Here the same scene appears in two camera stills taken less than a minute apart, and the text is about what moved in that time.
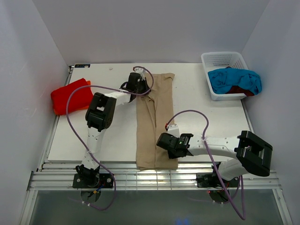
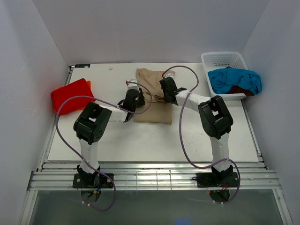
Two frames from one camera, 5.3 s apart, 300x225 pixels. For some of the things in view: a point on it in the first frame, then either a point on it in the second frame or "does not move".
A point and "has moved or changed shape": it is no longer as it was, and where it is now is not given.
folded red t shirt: x=80 y=97 does not move
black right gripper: x=162 y=142 → x=167 y=94
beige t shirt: x=154 y=116 has moved or changed shape
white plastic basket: x=214 y=61 does not move
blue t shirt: x=221 y=80 does not move
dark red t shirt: x=236 y=89 does not move
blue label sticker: x=81 y=65 does not move
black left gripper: x=142 y=86 → x=141 y=99
